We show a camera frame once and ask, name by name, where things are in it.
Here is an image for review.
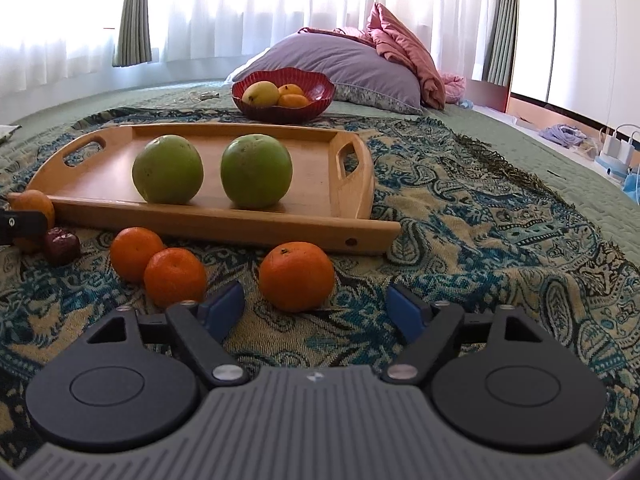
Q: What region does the pink crumpled blanket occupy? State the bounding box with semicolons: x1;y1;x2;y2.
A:
297;2;466;110

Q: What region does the white charger with cables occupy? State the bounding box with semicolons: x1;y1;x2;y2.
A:
594;122;639;181

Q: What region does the green curtain left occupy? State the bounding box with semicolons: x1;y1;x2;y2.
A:
112;0;152;67

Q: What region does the green quilted bedspread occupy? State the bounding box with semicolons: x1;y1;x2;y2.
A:
1;81;639;262

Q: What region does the green apple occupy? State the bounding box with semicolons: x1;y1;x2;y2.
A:
132;134;204;205
220;133;293;209

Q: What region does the red fruit bowl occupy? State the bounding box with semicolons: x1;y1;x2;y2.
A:
231;67;335;124

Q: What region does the orange fruit in bowl front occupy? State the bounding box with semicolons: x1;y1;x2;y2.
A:
277;93;310;108

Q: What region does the yellow mango in bowl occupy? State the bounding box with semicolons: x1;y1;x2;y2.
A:
242;80;280;108

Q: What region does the white sheer curtain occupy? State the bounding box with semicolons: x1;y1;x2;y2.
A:
1;0;496;95

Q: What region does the lavender cloth on floor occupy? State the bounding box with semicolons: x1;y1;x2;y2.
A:
539;125;588;148

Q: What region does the green curtain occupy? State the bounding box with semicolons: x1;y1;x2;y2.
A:
112;0;152;67
483;0;518;88

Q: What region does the small tangerine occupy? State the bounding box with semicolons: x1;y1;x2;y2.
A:
110;226;165;283
258;242;335;313
143;248;207;310

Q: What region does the orange fruit in bowl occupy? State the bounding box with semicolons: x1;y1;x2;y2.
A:
277;93;310;108
279;84;305;96

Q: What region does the green curtain right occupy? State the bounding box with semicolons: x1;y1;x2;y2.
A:
483;0;518;88

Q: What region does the blue cloth on floor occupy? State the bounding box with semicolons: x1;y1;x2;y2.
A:
620;166;640;205

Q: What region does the wooden serving tray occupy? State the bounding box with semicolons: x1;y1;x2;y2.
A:
29;122;400;255

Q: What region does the white paper bag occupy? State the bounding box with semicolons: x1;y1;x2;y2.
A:
0;125;21;144

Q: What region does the purple pillow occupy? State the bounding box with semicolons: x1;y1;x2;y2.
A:
226;32;423;115

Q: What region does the large dull orange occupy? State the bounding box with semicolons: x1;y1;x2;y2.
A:
9;190;55;254

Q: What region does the orange fruit in bowl back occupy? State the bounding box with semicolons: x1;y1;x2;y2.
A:
279;84;305;96

